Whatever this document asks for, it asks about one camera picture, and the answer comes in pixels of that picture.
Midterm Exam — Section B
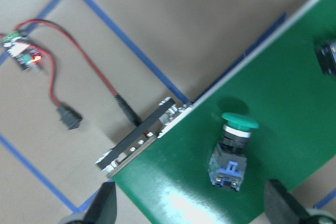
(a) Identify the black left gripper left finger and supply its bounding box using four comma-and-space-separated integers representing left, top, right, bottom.
82, 182, 117, 224

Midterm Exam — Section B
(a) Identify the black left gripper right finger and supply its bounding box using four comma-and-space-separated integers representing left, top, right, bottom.
264, 179, 315, 224

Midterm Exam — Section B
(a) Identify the green conveyor belt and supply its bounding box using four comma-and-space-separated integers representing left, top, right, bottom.
113, 0, 335, 223

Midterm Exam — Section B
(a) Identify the small motor controller board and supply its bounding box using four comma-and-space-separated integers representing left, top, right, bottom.
1, 30, 42, 72

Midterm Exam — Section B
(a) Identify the red black power cable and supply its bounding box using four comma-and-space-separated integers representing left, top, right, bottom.
0, 19, 142, 131

